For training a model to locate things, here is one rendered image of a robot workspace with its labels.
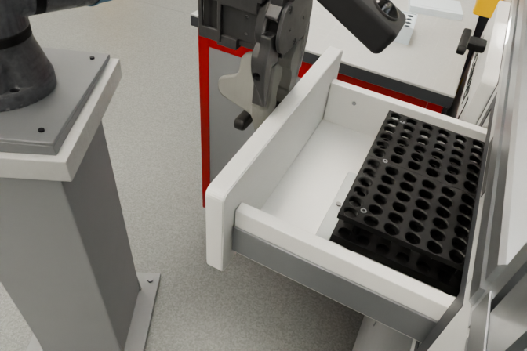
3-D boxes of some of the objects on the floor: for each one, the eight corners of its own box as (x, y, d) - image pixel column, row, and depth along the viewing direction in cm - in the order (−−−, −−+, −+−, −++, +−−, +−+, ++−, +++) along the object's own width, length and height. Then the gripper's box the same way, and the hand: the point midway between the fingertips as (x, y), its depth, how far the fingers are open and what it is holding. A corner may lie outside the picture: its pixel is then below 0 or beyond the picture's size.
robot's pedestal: (18, 374, 107) (-162, 153, 56) (61, 270, 129) (-39, 43, 78) (138, 380, 108) (70, 168, 57) (161, 276, 130) (126, 56, 79)
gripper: (252, -122, 37) (241, 82, 52) (179, -103, 30) (190, 131, 44) (344, -104, 35) (306, 105, 49) (289, -78, 27) (263, 161, 42)
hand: (275, 116), depth 45 cm, fingers closed on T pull, 3 cm apart
